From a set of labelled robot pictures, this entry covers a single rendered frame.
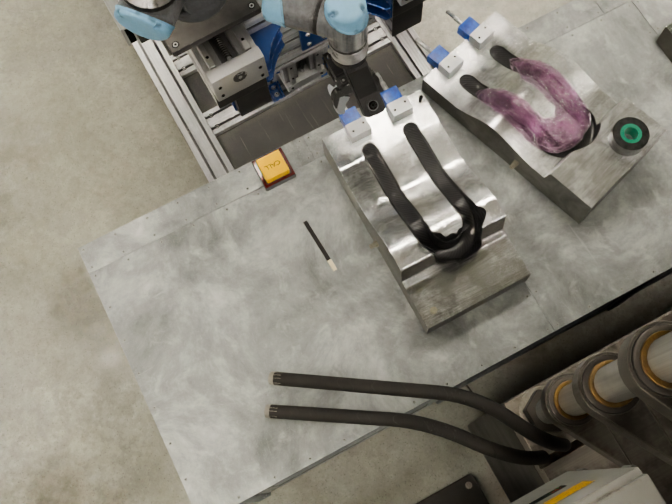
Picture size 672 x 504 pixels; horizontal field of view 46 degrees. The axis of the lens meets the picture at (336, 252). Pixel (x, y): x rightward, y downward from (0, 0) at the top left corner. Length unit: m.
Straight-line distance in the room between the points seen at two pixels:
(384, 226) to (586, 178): 0.46
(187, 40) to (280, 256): 0.53
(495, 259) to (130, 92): 1.69
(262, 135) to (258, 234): 0.80
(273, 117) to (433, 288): 1.09
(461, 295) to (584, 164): 0.40
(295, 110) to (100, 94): 0.79
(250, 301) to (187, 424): 0.31
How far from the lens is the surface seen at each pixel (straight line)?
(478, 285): 1.75
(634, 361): 1.07
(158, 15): 1.62
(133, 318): 1.87
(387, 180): 1.80
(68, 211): 2.91
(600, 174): 1.84
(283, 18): 1.47
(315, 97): 2.65
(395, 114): 1.82
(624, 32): 2.15
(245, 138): 2.61
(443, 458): 2.56
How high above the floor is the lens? 2.55
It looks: 73 degrees down
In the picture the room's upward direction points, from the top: 10 degrees counter-clockwise
